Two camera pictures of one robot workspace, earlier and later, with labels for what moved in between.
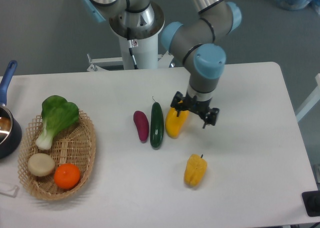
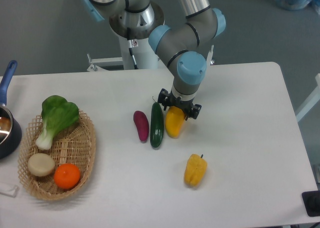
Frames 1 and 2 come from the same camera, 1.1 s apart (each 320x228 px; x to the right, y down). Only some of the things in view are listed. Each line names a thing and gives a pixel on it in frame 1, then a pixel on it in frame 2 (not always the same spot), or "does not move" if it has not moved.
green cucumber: [156, 125] does not move
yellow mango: [175, 125] does not move
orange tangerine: [67, 175] does not move
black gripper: [181, 103] to [186, 106]
